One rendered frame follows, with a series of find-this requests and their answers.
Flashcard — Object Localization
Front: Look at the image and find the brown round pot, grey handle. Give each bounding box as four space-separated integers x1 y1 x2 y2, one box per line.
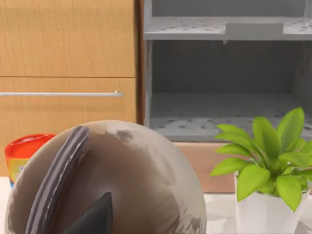
4 119 208 234

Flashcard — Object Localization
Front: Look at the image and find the wooden cupboard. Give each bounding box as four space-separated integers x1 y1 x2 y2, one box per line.
0 0 147 177

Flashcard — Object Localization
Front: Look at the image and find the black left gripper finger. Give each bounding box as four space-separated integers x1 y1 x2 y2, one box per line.
63 192 115 234

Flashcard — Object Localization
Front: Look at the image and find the pale wooden drawer front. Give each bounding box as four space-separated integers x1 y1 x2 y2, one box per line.
168 140 312 195

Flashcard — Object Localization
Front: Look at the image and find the red and yellow can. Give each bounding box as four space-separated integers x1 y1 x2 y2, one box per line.
4 133 58 190

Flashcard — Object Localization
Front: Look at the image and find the wooden drawer front with handle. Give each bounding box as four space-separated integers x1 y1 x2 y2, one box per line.
0 77 137 177

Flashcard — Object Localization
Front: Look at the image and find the green plant in white pot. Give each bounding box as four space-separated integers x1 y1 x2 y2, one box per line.
209 107 312 234

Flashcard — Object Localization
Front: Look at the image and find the long metal handle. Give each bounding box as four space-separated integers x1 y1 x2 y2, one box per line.
0 90 124 98

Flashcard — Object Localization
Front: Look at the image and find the plain wooden drawer front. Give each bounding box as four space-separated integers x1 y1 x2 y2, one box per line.
0 0 136 78

